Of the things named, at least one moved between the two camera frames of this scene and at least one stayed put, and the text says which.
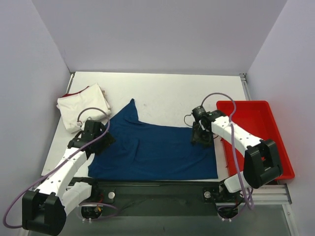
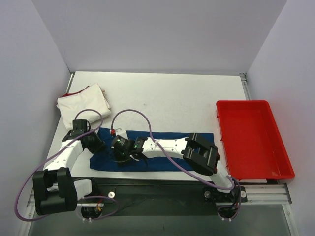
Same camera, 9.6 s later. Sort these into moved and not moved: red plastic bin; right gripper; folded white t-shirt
Moved: right gripper
Not moved: red plastic bin; folded white t-shirt
